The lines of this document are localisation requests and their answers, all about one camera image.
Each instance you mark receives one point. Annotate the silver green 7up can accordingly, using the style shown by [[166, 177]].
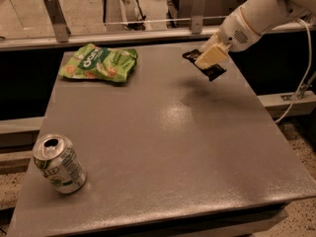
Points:
[[55, 157]]

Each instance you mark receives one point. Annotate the right metal railing bracket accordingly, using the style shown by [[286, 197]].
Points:
[[197, 16]]

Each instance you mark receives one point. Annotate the horizontal metal rail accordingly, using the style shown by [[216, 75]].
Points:
[[121, 38]]

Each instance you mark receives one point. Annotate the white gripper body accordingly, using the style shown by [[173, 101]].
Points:
[[234, 34]]

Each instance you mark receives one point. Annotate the metal railing bracket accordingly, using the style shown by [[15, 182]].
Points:
[[60, 28], [197, 16]]

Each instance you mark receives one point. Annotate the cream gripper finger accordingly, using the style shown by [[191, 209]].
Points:
[[215, 54], [210, 42]]

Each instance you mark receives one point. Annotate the black rxbar chocolate wrapper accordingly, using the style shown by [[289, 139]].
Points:
[[212, 72]]

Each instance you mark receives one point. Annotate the green chip bag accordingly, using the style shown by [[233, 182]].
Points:
[[95, 62]]

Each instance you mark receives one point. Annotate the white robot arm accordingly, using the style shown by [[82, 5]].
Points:
[[264, 15]]

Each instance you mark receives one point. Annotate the left metal railing bracket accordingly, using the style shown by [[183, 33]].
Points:
[[60, 28]]

